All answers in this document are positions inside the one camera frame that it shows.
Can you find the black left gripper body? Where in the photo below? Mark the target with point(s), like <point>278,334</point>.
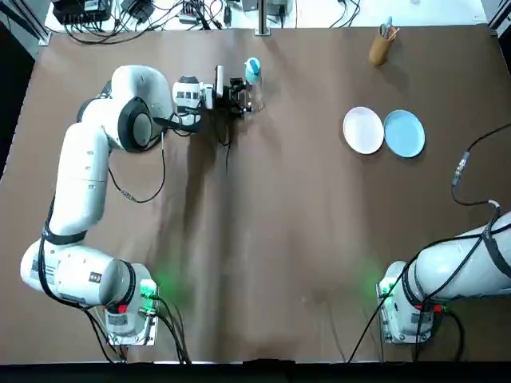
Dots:
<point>230,97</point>

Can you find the clear glass jar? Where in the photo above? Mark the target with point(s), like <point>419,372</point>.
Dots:
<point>257,99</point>

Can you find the light-blue jar lid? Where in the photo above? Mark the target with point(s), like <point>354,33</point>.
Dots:
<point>252,68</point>

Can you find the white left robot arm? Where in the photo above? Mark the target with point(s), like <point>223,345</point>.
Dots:
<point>80,179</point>

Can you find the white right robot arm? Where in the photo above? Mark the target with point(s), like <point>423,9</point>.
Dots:
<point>459,263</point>

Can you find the usb hub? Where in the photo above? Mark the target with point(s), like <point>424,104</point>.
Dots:
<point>188,16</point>

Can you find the pink plate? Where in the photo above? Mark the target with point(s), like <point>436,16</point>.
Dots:
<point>363,129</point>

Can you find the black power adapter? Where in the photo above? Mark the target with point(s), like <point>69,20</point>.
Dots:
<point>135,9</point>

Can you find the brown cup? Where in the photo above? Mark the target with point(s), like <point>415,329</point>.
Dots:
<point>379,52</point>

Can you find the grey-green spoon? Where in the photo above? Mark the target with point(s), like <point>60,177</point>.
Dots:
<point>383,30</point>

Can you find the pink chopstick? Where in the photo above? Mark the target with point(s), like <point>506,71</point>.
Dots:
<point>395,32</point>
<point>392,35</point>

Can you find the blue spoon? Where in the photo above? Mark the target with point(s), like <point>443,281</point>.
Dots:
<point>389,24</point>

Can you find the blue plate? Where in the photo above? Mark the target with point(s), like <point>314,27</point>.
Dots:
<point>404,133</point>

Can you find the black computer box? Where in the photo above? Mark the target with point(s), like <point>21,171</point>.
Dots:
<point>80,10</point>

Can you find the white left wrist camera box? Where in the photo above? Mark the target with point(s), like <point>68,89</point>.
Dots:
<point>219,88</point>

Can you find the aluminium frame post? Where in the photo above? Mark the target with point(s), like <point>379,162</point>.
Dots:
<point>501,18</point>
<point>264,18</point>
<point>42,36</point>

